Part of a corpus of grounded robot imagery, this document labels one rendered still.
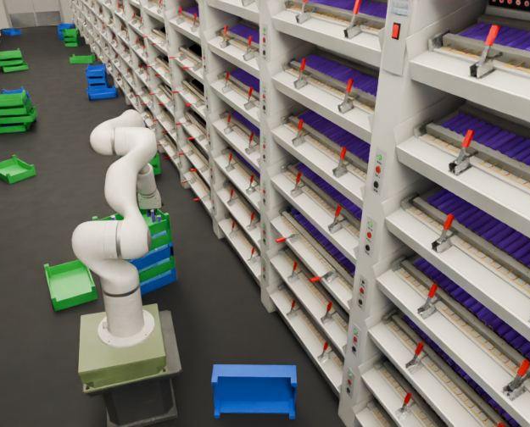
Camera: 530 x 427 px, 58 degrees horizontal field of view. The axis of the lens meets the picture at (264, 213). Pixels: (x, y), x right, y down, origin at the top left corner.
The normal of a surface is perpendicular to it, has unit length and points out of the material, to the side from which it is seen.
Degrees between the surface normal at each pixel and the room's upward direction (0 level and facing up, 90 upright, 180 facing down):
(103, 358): 3
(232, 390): 90
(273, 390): 90
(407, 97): 90
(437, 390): 20
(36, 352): 0
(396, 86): 90
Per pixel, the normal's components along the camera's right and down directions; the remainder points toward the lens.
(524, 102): -0.85, 0.50
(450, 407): -0.32, -0.73
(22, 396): 0.00, -0.86
